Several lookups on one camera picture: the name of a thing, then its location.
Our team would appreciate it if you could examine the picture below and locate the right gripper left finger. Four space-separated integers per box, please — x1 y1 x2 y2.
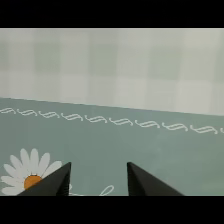
17 161 72 197

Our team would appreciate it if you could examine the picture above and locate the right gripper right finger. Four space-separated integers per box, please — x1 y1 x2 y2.
126 161 184 197

